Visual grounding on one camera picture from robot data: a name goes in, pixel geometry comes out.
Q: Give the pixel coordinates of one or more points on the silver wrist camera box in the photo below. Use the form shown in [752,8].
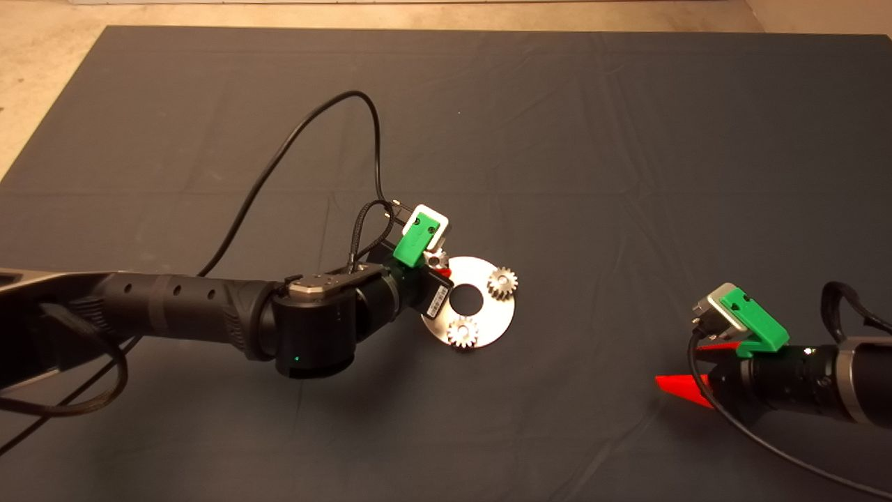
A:
[442,237]
[718,303]

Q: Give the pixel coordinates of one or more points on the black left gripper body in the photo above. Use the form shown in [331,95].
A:
[408,289]

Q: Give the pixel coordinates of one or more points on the green right camera mount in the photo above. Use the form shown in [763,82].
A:
[759,324]

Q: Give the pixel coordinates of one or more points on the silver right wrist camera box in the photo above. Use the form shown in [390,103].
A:
[718,303]

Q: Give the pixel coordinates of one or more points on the small steel planetary gear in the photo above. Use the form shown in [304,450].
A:
[436,261]
[497,287]
[456,338]

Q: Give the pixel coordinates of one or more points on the dark grey table cloth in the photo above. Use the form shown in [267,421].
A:
[592,104]

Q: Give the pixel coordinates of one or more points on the green left camera mount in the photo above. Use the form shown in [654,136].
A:
[412,244]

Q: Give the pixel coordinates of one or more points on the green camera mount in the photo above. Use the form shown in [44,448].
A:
[412,244]
[759,324]

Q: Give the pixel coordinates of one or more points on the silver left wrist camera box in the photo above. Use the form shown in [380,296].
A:
[442,237]

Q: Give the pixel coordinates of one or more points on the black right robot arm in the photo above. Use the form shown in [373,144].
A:
[867,383]

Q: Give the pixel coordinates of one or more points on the round metal carrier plate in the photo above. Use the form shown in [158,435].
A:
[498,321]

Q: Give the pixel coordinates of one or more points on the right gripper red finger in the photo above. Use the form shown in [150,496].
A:
[686,388]
[718,347]

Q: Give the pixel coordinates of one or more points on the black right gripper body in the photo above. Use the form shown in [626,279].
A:
[773,383]

